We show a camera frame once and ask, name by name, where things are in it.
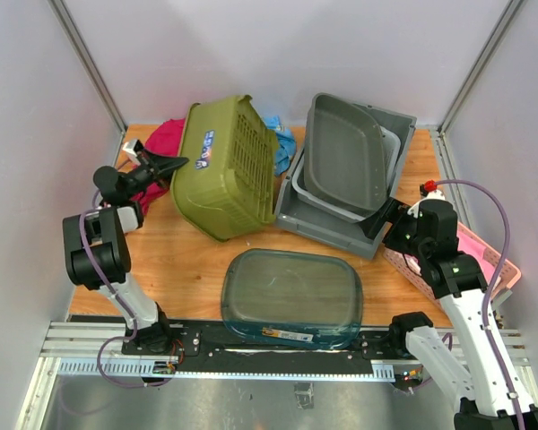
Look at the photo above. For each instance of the light grey perforated basket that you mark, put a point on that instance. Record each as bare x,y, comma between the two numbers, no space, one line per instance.
346,171

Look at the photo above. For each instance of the blue printed cloth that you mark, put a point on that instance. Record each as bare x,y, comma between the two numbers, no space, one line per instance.
286,141

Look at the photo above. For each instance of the olive green slotted basket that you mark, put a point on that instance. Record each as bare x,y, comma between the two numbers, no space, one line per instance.
225,190

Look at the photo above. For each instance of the pink plastic basket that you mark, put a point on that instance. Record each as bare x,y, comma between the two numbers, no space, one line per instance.
408,266

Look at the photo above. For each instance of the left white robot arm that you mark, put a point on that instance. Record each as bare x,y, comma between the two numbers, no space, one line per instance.
97,256

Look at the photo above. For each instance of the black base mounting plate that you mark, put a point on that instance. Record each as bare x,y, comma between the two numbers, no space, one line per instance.
201,339

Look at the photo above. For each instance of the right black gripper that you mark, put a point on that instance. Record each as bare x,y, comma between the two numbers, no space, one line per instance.
393,210

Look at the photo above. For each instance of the pink folded cloth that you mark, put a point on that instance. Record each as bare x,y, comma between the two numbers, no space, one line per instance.
470,246

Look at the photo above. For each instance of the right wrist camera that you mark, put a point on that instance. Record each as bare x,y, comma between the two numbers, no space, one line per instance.
429,191

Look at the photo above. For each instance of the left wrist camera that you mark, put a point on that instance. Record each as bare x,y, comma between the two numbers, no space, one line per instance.
132,150

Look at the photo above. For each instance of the clear teal plastic tub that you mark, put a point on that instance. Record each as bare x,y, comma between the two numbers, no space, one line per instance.
292,299

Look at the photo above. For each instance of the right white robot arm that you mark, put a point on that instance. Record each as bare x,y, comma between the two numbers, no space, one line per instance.
483,389

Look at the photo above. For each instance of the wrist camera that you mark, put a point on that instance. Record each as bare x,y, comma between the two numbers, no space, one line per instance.
429,191
132,150

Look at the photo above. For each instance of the slotted cable duct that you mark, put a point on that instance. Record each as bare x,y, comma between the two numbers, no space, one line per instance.
337,370

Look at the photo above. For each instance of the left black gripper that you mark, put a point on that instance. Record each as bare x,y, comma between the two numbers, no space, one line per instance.
160,167

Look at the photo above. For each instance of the magenta cloth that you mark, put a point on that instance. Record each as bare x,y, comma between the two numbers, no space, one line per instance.
165,140

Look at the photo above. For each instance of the dark grey plastic tub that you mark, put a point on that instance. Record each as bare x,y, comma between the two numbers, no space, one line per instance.
327,109

